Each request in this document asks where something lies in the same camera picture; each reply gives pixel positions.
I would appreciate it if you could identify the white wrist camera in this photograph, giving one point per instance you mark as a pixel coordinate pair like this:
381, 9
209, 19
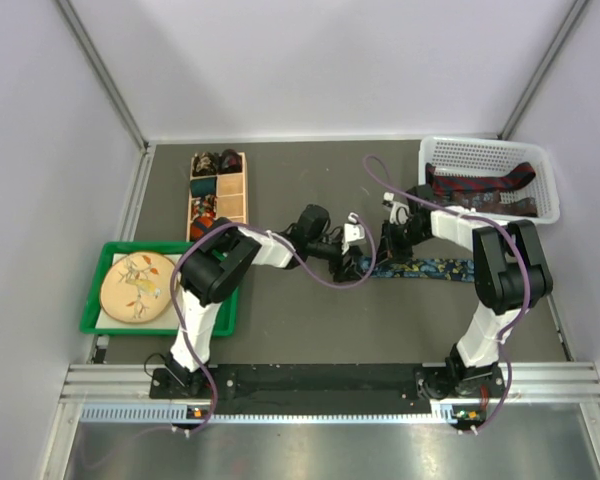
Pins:
353, 233
398, 212

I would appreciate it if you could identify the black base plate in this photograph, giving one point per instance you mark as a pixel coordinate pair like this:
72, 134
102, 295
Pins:
233, 381

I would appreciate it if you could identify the dark green rolled tie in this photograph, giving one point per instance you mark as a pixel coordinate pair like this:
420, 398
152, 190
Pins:
201, 187

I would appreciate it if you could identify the beige patterned rolled tie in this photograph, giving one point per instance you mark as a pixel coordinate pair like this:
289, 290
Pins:
204, 164

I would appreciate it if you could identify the white plastic basket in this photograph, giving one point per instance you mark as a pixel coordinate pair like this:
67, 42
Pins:
473, 157

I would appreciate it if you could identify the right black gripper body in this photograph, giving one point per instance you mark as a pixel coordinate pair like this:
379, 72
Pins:
401, 240

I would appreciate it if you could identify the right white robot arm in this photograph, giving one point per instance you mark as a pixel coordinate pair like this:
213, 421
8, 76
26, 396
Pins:
510, 276

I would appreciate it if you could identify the brown patterned tie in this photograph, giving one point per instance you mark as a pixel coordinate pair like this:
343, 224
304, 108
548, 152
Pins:
490, 202

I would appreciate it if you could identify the blue floral tie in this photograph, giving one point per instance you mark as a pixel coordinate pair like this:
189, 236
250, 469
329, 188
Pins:
456, 270

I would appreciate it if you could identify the multicolour patterned rolled tie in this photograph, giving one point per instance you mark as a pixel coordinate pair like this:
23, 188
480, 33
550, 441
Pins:
204, 206

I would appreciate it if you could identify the red striped tie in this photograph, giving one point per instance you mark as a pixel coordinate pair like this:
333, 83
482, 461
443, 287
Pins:
445, 185

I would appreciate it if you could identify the wooden compartment box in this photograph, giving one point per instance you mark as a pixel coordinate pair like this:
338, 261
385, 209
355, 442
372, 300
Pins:
231, 194

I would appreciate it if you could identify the orange blue rolled tie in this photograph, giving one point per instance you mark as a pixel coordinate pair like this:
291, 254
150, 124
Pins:
199, 227

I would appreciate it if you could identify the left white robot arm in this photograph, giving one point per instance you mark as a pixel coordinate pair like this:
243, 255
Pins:
214, 266

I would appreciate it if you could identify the round wooden embroidered plate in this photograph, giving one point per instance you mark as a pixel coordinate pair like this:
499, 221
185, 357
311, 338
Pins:
135, 290

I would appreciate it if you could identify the green plastic tray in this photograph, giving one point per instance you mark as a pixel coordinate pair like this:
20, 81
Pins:
94, 319

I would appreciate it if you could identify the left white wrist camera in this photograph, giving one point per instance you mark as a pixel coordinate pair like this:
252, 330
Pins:
353, 233

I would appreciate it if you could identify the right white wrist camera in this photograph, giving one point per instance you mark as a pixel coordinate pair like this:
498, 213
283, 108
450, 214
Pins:
398, 212

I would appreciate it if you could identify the dark red rolled tie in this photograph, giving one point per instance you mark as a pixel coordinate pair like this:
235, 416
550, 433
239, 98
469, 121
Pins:
230, 161

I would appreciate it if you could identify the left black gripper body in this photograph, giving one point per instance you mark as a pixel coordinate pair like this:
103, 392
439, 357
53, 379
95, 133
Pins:
331, 250

